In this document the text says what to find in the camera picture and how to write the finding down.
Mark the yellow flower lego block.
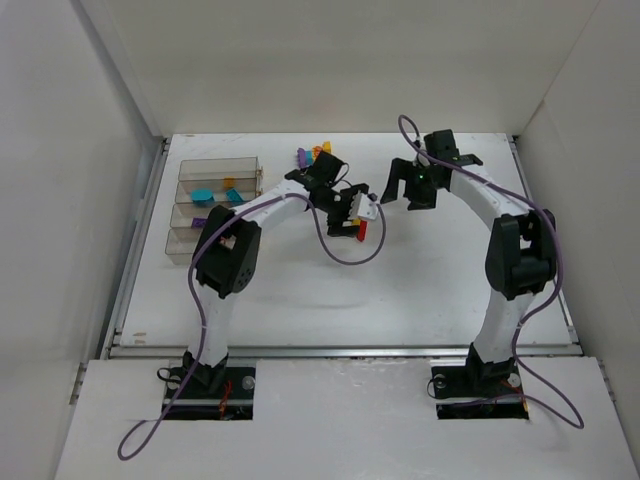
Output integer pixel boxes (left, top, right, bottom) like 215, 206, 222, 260
311, 141, 332, 161

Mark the purple lego block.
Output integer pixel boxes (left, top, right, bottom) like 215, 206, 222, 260
296, 148, 314, 169

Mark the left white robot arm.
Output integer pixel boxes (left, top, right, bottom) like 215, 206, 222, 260
182, 152, 384, 393

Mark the teal lego block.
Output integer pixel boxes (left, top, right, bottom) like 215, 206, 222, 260
190, 188, 215, 208
225, 188, 246, 205

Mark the clear compartment organizer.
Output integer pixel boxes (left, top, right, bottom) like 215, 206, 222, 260
165, 156, 262, 266

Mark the aluminium rail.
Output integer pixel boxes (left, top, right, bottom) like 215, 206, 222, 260
103, 343, 583, 359

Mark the red lego block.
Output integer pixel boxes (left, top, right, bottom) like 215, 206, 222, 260
356, 221, 368, 242

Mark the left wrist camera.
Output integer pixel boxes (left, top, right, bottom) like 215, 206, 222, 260
349, 192, 379, 222

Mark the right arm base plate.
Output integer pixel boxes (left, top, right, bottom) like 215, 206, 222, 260
427, 364, 529, 420

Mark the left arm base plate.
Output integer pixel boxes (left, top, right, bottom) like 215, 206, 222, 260
156, 363, 257, 421

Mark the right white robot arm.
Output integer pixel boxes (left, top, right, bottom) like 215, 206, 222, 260
381, 130, 557, 400

